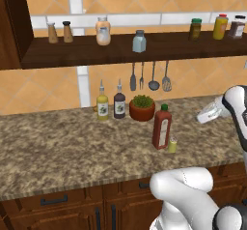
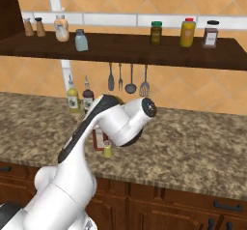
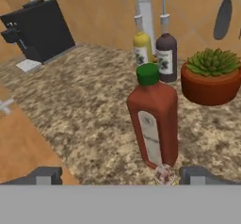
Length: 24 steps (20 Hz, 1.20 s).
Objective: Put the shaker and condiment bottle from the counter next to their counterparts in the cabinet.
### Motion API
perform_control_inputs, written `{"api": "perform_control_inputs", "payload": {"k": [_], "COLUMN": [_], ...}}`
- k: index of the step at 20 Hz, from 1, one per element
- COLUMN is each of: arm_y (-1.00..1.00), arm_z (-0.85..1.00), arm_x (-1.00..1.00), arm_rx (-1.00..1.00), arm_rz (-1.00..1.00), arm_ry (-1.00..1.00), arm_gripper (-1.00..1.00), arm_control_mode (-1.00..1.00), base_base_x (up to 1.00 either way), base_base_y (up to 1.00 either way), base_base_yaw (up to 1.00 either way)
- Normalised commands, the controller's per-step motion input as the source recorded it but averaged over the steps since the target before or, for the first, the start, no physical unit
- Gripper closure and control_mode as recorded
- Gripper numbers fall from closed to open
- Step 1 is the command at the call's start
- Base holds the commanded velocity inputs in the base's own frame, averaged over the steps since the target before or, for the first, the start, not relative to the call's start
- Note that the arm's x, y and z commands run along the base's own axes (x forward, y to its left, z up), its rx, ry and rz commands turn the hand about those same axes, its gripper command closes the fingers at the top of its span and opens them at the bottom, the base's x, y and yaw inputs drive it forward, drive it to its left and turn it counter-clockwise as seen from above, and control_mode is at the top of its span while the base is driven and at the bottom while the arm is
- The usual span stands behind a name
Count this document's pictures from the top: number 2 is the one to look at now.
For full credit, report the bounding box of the olive jar with green lid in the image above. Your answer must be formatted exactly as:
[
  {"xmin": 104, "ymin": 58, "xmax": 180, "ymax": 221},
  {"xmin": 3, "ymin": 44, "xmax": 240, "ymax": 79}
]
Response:
[{"xmin": 150, "ymin": 20, "xmax": 163, "ymax": 46}]

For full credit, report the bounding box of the dark sauce bottle with spout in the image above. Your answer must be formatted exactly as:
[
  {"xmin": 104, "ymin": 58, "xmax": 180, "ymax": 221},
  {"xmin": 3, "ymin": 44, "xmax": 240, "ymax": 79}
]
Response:
[{"xmin": 81, "ymin": 75, "xmax": 96, "ymax": 114}]

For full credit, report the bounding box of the grey hanging spatula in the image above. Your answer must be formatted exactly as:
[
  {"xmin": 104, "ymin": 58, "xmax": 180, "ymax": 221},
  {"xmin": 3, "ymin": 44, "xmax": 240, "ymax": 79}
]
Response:
[{"xmin": 107, "ymin": 62, "xmax": 116, "ymax": 92}]

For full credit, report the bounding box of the brown jar with black lid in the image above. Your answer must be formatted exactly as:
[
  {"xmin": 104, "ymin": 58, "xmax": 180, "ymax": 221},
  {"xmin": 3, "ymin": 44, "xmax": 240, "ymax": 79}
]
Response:
[{"xmin": 202, "ymin": 19, "xmax": 221, "ymax": 49}]

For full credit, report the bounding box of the brown wooden drawer front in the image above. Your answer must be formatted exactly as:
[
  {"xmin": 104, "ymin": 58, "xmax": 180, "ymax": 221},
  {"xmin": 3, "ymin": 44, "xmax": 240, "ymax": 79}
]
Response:
[
  {"xmin": 0, "ymin": 161, "xmax": 42, "ymax": 189},
  {"xmin": 96, "ymin": 177, "xmax": 130, "ymax": 200},
  {"xmin": 161, "ymin": 187, "xmax": 247, "ymax": 218}
]

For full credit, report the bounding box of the peach bottle with white label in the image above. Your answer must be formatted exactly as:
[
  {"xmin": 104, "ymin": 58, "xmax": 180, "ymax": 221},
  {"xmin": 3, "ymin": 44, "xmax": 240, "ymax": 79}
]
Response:
[{"xmin": 53, "ymin": 14, "xmax": 70, "ymax": 43}]

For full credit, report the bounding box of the grey hanging ladle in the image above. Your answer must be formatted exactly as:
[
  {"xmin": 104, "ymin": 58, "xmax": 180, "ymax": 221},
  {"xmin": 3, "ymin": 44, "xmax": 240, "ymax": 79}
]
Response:
[{"xmin": 124, "ymin": 63, "xmax": 138, "ymax": 95}]

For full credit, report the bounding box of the grey hanging fork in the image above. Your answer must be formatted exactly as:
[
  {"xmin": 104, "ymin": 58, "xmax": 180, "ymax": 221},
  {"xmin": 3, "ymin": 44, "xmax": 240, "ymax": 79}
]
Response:
[{"xmin": 117, "ymin": 62, "xmax": 124, "ymax": 92}]

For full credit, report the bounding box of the pale blue-grey shaker jar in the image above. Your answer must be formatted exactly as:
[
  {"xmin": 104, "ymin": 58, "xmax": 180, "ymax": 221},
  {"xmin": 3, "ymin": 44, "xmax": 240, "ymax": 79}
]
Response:
[{"xmin": 74, "ymin": 28, "xmax": 90, "ymax": 53}]

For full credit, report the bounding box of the yellow-green shaker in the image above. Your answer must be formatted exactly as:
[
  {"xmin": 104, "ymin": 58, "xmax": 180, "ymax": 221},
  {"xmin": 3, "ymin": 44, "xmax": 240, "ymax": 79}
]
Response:
[{"xmin": 102, "ymin": 139, "xmax": 114, "ymax": 159}]

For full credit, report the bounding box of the brown wooden cabinet door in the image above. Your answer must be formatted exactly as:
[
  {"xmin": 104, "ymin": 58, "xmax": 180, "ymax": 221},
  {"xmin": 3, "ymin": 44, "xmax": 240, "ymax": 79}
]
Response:
[
  {"xmin": 221, "ymin": 214, "xmax": 247, "ymax": 230},
  {"xmin": 85, "ymin": 195, "xmax": 130, "ymax": 230},
  {"xmin": 128, "ymin": 198, "xmax": 224, "ymax": 230}
]

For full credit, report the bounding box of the dark wooden wall shelf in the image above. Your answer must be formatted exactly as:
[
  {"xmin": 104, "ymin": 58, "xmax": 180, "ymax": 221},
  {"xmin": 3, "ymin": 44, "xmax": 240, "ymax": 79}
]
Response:
[{"xmin": 0, "ymin": 30, "xmax": 247, "ymax": 72}]

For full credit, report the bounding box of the yellow oil bottle with spout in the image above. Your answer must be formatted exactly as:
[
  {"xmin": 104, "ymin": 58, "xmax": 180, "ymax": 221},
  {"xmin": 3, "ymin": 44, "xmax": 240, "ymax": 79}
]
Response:
[{"xmin": 66, "ymin": 73, "xmax": 82, "ymax": 114}]

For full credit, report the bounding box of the dark wooden wall cabinet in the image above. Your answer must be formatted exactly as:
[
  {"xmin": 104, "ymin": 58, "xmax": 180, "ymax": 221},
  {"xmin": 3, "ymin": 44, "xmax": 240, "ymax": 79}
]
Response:
[{"xmin": 0, "ymin": 0, "xmax": 26, "ymax": 42}]

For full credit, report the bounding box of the grey hanging slotted turner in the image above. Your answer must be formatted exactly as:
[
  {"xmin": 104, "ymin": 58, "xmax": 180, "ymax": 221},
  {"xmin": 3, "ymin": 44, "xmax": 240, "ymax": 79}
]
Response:
[{"xmin": 138, "ymin": 64, "xmax": 151, "ymax": 99}]

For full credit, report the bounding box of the yellow bottle with red cap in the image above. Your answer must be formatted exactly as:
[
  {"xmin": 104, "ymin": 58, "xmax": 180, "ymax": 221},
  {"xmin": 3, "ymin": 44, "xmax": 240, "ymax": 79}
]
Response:
[{"xmin": 179, "ymin": 16, "xmax": 197, "ymax": 48}]

